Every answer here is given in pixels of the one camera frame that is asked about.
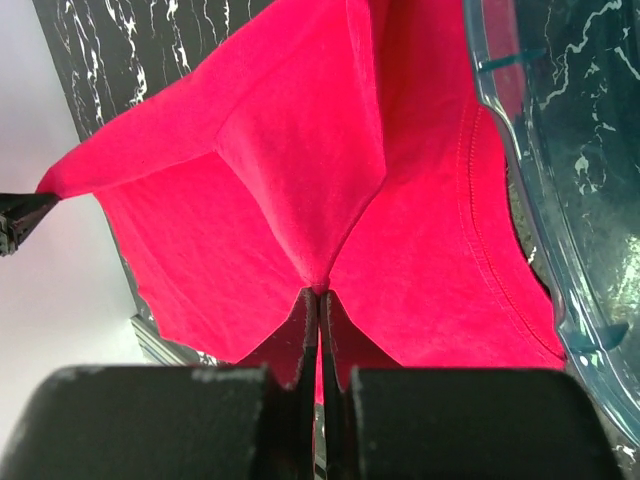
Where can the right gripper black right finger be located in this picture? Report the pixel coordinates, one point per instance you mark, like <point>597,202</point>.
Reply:
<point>384,421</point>

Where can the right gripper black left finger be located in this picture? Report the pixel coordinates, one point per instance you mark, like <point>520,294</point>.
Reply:
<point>251,420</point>

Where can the aluminium front rail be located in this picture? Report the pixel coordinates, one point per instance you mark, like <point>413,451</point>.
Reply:
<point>160,351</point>

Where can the teal transparent plastic bin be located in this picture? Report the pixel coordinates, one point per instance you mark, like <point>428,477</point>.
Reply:
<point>561,79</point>

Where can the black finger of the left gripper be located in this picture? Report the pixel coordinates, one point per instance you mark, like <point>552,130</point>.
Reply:
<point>20,215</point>

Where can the pink red t shirt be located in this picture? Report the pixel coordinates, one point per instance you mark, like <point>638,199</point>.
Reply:
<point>326,144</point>

